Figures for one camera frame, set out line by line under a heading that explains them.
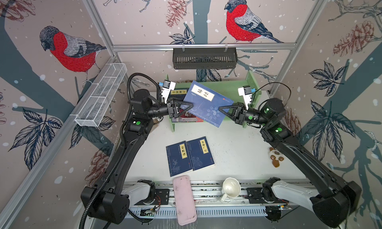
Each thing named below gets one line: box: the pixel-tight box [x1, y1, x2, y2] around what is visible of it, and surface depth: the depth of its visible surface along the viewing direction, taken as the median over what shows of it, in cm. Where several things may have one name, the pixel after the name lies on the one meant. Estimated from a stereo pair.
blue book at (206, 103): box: [181, 80, 235, 128], surface depth 60 cm
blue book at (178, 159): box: [165, 140, 193, 178], surface depth 87 cm
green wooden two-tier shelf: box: [166, 70, 262, 132], surface depth 60 cm
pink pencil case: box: [173, 174, 198, 226], surface depth 71 cm
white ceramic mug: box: [220, 177, 242, 204], surface depth 71 cm
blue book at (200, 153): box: [186, 136, 215, 172], surface depth 89 cm
